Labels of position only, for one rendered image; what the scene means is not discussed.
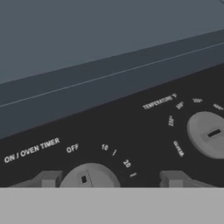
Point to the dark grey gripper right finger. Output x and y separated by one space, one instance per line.
175 178

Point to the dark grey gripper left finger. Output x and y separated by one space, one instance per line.
48 178

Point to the grey timer knob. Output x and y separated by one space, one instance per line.
96 176

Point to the black toaster oven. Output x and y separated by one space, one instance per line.
96 116

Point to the grey temperature knob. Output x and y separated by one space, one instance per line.
207 134

